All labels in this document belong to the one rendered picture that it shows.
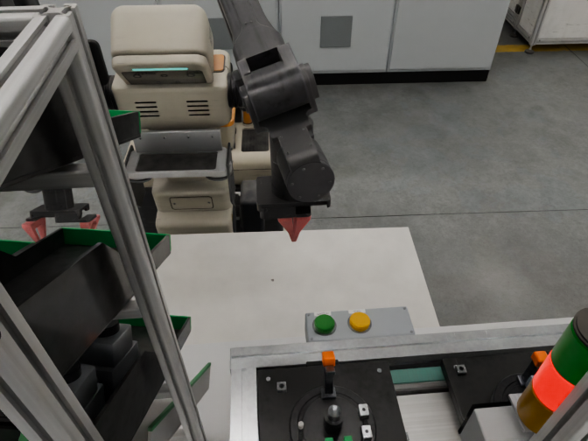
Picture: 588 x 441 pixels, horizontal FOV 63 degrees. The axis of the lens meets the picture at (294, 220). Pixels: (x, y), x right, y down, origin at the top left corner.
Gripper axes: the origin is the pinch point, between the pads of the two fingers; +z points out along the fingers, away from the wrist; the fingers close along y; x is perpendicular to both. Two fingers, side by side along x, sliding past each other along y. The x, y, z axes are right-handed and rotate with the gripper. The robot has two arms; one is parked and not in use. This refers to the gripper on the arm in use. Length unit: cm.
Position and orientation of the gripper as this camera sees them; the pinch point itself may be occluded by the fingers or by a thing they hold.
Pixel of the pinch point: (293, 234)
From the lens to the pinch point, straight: 73.7
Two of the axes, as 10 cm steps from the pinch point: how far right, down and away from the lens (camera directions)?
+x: -0.7, -6.6, 7.5
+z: 0.2, 7.5, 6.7
